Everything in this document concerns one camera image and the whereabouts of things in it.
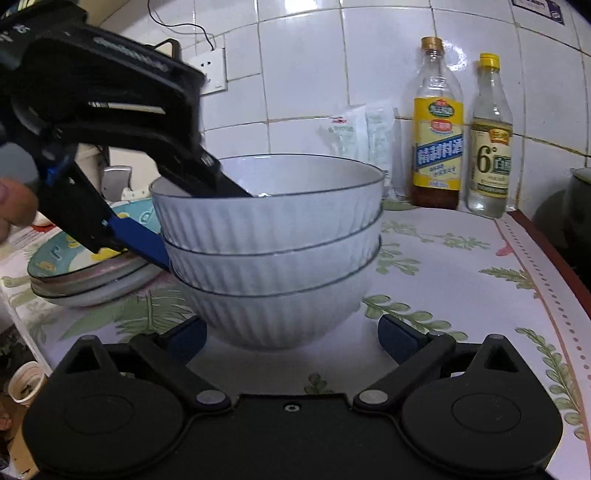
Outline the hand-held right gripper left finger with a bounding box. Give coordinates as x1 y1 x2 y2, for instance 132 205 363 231
46 316 232 414

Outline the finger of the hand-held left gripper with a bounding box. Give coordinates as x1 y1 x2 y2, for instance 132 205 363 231
154 141 254 199
39 154 172 272

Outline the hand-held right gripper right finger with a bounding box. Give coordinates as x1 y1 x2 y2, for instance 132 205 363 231
353 314 539 414

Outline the blue fried egg plate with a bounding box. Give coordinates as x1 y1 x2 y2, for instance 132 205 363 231
27 200 162 284

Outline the large white ribbed bowl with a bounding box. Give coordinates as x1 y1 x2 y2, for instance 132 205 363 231
148 154 386 254

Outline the person's left hand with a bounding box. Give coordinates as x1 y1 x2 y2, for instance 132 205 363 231
0 178 40 245

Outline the floral tablecloth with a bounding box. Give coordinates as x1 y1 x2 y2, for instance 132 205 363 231
0 198 591 462

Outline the clear plastic bag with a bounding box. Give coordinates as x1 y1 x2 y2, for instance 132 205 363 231
318 104 402 201

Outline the white paper cup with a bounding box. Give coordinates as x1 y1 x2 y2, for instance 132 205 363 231
8 361 47 407

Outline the brown cooking wine bottle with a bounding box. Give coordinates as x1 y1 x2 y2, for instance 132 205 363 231
410 36 465 209

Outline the clear vinegar bottle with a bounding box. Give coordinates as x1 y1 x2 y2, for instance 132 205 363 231
466 53 515 219

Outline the black wok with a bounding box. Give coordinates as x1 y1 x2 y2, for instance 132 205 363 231
561 167 591 259

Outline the steel cleaver white handle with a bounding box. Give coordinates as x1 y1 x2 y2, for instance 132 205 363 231
102 165 134 201

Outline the white wall socket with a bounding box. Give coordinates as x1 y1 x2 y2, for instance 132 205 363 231
187 46 229 95

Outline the wall sticker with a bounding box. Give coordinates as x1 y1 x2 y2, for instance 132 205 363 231
512 0 565 23

